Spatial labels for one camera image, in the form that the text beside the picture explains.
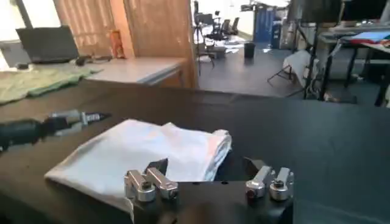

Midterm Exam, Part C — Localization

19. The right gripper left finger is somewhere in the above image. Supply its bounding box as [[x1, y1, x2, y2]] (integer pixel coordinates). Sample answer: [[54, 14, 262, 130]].
[[124, 158, 180, 203]]

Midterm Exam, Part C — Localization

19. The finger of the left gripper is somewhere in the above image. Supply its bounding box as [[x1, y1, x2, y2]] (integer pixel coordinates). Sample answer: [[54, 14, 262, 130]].
[[49, 110, 112, 126], [54, 121, 85, 137]]

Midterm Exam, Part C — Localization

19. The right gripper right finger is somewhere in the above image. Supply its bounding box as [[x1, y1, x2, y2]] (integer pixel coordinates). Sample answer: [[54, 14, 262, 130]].
[[243, 156, 296, 202]]

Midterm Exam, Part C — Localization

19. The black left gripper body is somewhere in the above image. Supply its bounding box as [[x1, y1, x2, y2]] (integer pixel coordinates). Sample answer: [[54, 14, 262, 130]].
[[0, 117, 69, 152]]

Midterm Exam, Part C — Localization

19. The white shirt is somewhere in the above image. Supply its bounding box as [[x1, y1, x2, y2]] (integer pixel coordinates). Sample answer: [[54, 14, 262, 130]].
[[44, 118, 233, 223]]

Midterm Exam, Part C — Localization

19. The green cloth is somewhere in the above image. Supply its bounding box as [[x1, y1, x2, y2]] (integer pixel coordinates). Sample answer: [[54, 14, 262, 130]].
[[0, 66, 104, 106]]

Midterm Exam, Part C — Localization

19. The black table cover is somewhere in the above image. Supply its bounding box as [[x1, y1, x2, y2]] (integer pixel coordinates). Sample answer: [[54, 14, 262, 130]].
[[0, 79, 390, 224]]

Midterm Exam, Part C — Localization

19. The white desk with wooden side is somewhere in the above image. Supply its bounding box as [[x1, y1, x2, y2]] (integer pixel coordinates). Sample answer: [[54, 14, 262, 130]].
[[0, 56, 189, 88]]

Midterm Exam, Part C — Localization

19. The red snack can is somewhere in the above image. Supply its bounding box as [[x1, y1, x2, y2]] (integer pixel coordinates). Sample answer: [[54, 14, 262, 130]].
[[109, 29, 126, 60]]

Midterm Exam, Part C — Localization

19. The dark laptop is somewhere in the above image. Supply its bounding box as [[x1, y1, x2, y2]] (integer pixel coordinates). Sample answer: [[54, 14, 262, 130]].
[[15, 25, 80, 65]]

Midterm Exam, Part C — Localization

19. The wooden slatted partition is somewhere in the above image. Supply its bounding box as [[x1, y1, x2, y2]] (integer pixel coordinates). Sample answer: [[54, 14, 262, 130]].
[[53, 0, 199, 89]]

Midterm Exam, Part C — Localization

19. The white bag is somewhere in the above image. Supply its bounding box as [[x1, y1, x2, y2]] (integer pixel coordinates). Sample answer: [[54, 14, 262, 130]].
[[282, 49, 320, 88]]

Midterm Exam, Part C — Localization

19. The black trash bin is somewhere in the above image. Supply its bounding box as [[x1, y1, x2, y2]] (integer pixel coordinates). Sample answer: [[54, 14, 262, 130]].
[[243, 41, 257, 60]]

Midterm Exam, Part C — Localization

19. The blue cabinet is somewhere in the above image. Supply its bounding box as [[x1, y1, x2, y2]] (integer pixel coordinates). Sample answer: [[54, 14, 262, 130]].
[[253, 5, 283, 50]]

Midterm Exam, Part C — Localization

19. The black office chair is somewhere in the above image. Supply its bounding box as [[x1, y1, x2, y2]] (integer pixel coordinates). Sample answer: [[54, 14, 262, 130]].
[[229, 16, 241, 36]]

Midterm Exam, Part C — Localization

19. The blue folded cloth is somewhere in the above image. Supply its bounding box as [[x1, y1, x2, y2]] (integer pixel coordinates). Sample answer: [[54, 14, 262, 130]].
[[349, 30, 390, 44]]

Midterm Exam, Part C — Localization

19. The black camera tripod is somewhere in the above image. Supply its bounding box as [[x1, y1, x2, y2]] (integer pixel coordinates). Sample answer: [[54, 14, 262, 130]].
[[193, 0, 216, 77]]

